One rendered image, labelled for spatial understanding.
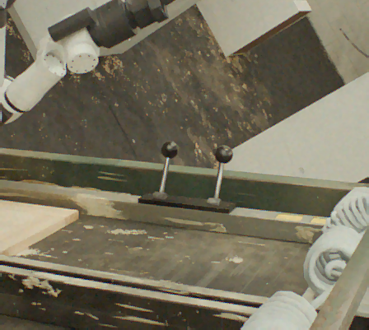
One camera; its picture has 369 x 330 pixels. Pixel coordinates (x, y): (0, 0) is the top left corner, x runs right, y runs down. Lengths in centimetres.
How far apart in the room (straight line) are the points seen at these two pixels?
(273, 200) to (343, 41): 780
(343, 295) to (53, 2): 355
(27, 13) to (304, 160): 208
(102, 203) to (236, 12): 489
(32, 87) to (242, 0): 482
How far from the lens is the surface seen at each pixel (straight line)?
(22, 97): 172
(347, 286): 63
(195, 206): 156
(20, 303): 119
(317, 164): 513
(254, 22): 640
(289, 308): 72
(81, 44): 161
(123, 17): 159
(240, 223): 154
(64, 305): 115
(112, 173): 190
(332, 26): 954
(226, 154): 158
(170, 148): 162
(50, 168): 199
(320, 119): 508
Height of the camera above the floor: 217
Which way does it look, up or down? 25 degrees down
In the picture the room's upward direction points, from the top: 60 degrees clockwise
